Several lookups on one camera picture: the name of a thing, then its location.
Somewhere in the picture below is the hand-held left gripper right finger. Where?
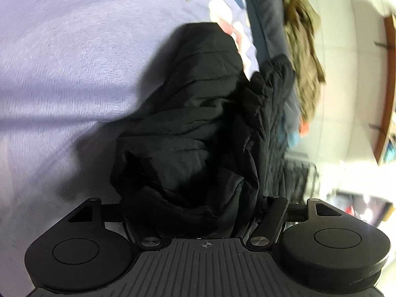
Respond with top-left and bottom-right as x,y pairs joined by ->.
247,196 -> 342,252

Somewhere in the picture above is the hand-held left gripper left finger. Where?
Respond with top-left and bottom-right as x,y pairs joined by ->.
66,197 -> 164,249

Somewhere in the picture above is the black quilted jacket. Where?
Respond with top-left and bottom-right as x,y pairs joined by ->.
110,22 -> 311,242

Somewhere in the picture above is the lavender floral bed sheet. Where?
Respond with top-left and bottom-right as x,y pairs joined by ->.
0,0 -> 260,254

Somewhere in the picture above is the olive green garment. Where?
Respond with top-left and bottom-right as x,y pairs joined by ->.
278,0 -> 327,125

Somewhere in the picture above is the grey-purple garment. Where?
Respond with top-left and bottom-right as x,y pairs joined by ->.
241,0 -> 302,133

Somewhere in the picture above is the dark wire rack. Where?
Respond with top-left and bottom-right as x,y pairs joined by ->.
286,160 -> 321,200

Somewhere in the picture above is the wooden wall shelf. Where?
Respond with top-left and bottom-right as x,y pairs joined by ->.
370,14 -> 396,165

